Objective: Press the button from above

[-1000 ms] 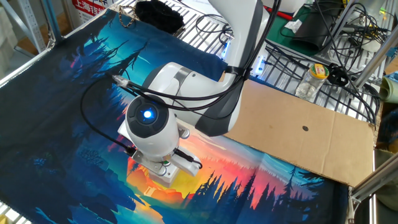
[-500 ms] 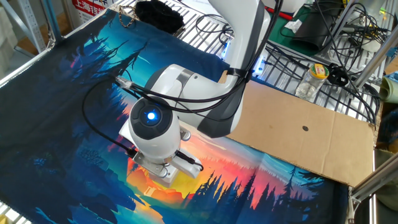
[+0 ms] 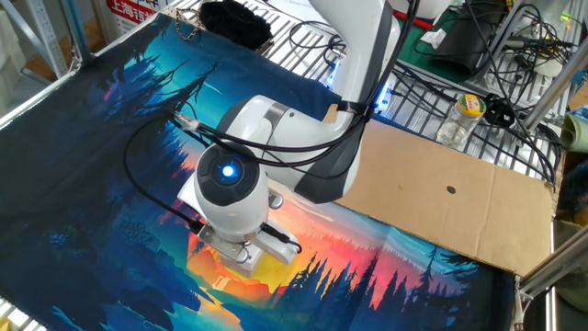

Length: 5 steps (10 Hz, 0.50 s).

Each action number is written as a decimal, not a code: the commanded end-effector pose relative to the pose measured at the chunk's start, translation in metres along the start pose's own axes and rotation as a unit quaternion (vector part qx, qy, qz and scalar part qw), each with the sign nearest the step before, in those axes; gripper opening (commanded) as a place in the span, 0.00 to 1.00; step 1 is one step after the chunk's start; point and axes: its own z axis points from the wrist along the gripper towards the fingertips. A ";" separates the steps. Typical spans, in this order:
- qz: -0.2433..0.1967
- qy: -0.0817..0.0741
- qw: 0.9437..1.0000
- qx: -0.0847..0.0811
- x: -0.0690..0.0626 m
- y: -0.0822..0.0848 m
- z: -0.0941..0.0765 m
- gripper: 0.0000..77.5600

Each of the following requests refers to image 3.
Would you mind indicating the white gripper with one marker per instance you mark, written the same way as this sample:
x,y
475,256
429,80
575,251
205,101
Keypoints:
x,y
285,250

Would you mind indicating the red and white sign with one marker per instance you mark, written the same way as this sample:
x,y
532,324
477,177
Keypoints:
x,y
131,11

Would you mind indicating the glass jar yellow lid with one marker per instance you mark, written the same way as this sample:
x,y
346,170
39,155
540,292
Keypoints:
x,y
457,126

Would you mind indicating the grey perforated shelf upright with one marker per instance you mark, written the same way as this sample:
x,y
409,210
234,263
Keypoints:
x,y
46,32

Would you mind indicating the green mat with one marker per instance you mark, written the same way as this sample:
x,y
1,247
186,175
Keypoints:
x,y
413,60

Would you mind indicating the blue metal shelf upright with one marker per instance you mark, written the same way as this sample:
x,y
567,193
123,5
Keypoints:
x,y
75,27

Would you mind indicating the pale green roll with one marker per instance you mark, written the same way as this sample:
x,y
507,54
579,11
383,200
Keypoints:
x,y
576,133

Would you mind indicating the grey metal stand pole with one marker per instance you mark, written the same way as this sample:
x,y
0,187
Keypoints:
x,y
503,37

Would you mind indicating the silver metal mount bracket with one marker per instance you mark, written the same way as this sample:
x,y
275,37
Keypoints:
x,y
222,246

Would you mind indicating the brown cardboard sheet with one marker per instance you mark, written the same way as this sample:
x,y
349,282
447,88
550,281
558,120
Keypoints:
x,y
413,207

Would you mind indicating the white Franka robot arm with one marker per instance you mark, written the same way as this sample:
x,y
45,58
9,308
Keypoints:
x,y
234,216

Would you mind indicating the slanted aluminium profile post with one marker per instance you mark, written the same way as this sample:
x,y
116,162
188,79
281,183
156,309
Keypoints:
x,y
551,89

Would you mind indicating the black bag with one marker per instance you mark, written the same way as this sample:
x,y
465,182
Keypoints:
x,y
459,46

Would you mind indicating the crumpled white paper piece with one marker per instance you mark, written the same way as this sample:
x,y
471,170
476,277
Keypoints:
x,y
434,38

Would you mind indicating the black fluffy pouch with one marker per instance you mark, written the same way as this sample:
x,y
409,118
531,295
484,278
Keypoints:
x,y
234,23

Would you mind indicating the aluminium profile frame bar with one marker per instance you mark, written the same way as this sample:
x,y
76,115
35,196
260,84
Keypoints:
x,y
551,269

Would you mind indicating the black power plug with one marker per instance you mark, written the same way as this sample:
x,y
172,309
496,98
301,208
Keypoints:
x,y
498,112

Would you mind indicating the forest sunset printed cloth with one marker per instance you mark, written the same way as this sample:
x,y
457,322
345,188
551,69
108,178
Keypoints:
x,y
69,184

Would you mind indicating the red rod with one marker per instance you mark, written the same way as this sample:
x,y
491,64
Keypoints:
x,y
420,23

